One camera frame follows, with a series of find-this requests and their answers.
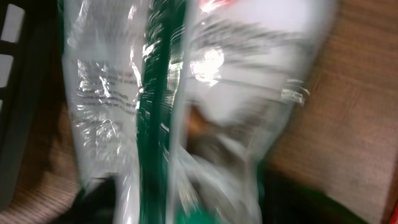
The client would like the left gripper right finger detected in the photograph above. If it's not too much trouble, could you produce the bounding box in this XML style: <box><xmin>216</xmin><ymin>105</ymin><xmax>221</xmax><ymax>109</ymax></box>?
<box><xmin>262</xmin><ymin>171</ymin><xmax>366</xmax><ymax>224</ymax></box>

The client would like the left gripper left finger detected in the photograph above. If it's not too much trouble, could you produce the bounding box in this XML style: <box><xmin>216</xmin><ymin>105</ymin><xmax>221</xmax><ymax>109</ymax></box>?
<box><xmin>49</xmin><ymin>176</ymin><xmax>116</xmax><ymax>224</ymax></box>

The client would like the red juice carton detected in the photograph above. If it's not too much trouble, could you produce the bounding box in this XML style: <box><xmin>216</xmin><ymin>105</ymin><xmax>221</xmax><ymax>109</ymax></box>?
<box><xmin>387</xmin><ymin>200</ymin><xmax>398</xmax><ymax>224</ymax></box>

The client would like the grey plastic mesh basket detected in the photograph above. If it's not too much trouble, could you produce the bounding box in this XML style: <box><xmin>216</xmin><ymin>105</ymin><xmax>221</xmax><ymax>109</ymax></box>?
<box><xmin>1</xmin><ymin>0</ymin><xmax>58</xmax><ymax>210</ymax></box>

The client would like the dark green box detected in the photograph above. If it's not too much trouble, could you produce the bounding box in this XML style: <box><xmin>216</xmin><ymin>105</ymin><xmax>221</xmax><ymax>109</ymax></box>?
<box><xmin>58</xmin><ymin>0</ymin><xmax>338</xmax><ymax>223</ymax></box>

